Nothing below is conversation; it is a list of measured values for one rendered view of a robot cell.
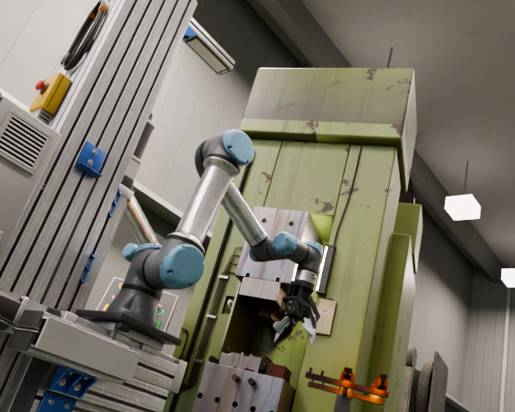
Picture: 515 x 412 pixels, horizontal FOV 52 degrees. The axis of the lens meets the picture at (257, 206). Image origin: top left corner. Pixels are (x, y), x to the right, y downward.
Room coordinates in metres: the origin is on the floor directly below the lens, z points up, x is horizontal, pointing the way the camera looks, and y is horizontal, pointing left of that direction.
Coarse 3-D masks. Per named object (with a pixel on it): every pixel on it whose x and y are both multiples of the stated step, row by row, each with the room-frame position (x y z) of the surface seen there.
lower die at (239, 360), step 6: (222, 354) 2.58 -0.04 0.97; (228, 354) 2.56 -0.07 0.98; (234, 354) 2.55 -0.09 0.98; (240, 354) 2.54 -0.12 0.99; (222, 360) 2.57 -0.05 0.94; (228, 360) 2.56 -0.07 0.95; (234, 360) 2.55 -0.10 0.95; (240, 360) 2.54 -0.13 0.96; (246, 360) 2.53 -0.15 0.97; (252, 360) 2.52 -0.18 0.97; (258, 360) 2.50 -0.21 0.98; (240, 366) 2.53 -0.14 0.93; (246, 366) 2.52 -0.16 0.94; (252, 366) 2.51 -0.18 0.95; (258, 366) 2.50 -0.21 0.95; (258, 372) 2.51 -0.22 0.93
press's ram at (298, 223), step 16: (256, 208) 2.59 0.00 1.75; (272, 208) 2.56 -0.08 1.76; (272, 224) 2.55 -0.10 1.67; (288, 224) 2.52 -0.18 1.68; (304, 224) 2.48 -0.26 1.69; (304, 240) 2.52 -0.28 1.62; (240, 256) 2.60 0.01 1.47; (240, 272) 2.59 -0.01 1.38; (256, 272) 2.55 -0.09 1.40; (272, 272) 2.52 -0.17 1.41; (288, 272) 2.49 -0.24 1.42; (288, 288) 2.55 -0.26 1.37
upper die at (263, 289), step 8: (248, 280) 2.57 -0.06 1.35; (256, 280) 2.55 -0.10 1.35; (264, 280) 2.53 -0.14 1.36; (240, 288) 2.58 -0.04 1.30; (248, 288) 2.56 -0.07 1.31; (256, 288) 2.55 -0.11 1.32; (264, 288) 2.53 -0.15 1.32; (272, 288) 2.51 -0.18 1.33; (280, 288) 2.52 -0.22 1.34; (240, 296) 2.60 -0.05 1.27; (248, 296) 2.56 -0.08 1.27; (256, 296) 2.54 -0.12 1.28; (264, 296) 2.52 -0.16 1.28; (272, 296) 2.51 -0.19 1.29; (280, 296) 2.54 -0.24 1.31; (248, 304) 2.72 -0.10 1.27; (256, 304) 2.67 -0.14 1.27; (264, 304) 2.62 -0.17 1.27; (272, 304) 2.58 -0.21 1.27; (280, 304) 2.57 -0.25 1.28; (256, 312) 2.83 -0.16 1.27
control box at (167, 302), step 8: (112, 280) 2.66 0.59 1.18; (120, 280) 2.66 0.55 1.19; (112, 288) 2.63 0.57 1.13; (120, 288) 2.64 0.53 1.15; (104, 296) 2.60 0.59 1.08; (112, 296) 2.61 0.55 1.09; (168, 296) 2.67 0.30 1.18; (176, 296) 2.67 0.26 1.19; (104, 304) 2.58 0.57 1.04; (160, 304) 2.63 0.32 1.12; (168, 304) 2.64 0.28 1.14; (176, 304) 2.69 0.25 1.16; (168, 312) 2.62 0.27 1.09; (168, 320) 2.59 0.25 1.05; (160, 328) 2.56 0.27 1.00
